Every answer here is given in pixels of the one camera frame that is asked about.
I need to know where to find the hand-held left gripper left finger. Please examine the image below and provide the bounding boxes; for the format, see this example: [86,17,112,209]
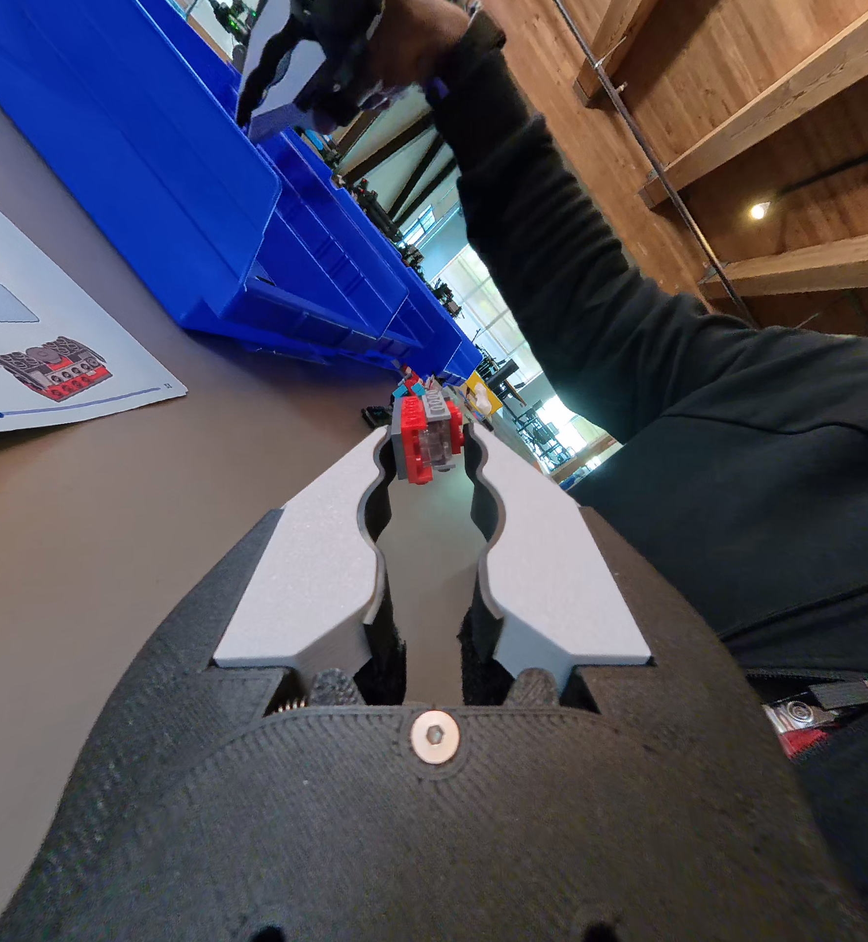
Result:
[213,425,394,680]

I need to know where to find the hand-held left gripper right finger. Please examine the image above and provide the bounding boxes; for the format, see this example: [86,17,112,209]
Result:
[471,425,653,690]

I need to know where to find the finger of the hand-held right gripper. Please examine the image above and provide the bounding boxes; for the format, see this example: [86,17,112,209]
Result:
[234,0,296,128]
[247,35,332,145]

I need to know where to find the red and grey brick assembly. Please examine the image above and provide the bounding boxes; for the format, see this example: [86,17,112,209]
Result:
[391,389,473,488]

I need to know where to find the person's right forearm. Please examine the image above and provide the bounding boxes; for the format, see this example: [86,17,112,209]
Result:
[431,13,722,446]

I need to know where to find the grey-brown desk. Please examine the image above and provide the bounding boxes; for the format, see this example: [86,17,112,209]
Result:
[0,62,494,942]

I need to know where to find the person's right hand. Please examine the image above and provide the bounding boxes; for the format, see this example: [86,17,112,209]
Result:
[360,0,495,104]

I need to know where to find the blue plastic storage bin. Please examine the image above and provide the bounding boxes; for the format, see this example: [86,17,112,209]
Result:
[0,0,283,331]
[397,246,485,387]
[180,127,411,365]
[331,180,446,362]

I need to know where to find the yellow box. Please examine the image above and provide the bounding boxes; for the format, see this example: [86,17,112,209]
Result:
[463,371,502,429]

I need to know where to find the person in dark sweater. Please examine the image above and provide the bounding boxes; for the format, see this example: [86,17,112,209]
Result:
[570,293,868,942]

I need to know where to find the brick instruction booklet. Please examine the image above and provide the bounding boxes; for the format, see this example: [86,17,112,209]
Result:
[0,177,189,437]

